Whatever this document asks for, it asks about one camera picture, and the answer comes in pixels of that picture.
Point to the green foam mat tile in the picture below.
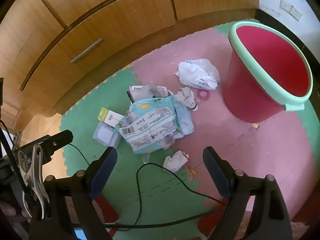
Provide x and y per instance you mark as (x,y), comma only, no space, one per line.
(120,180)
(225,28)
(312,120)

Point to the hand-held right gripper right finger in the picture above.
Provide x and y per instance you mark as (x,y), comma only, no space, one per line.
(216,172)

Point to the white wall socket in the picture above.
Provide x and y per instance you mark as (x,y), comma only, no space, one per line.
(285,5)
(296,12)

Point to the blue face mask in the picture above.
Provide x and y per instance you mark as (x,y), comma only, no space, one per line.
(185,122)

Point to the grey wavy print packaging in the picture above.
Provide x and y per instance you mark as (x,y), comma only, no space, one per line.
(155,92)

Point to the red bin with green rim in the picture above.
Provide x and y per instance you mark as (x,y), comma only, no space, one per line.
(250,92)

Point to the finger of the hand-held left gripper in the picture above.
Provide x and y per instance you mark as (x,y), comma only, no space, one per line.
(57,142)

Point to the white feather shuttlecock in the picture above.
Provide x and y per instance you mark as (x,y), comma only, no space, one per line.
(190,102)

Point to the clear plastic blister pack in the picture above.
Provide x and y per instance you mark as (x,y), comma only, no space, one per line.
(105,135)

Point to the green and white box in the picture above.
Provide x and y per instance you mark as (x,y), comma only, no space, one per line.
(110,117)

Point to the clear plastic bag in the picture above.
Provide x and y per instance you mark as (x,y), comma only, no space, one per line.
(146,158)

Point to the wooden wardrobe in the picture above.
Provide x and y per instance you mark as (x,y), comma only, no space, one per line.
(112,17)

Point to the red foam mat inlay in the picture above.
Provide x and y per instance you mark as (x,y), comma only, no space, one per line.
(212,220)
(107,210)

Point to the blue printed wipes packet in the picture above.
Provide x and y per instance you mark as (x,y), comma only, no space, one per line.
(147,125)

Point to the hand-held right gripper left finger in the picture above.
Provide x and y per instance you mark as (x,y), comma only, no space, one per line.
(103,172)

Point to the white plastic bag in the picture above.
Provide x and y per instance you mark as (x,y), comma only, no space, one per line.
(197,72)

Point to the white tissue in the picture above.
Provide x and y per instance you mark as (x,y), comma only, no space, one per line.
(175,161)

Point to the person's left hand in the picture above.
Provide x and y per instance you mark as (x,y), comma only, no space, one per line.
(7,210)

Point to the metal spring clip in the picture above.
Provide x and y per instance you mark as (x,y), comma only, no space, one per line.
(32,177)

